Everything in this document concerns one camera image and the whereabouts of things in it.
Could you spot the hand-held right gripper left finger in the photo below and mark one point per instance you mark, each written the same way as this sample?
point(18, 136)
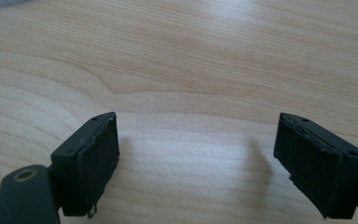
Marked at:
point(87, 168)

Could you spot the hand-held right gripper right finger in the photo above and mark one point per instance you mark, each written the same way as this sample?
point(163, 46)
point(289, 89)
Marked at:
point(320, 168)

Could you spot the grey cloth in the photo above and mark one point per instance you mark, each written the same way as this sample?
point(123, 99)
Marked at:
point(0, 2)

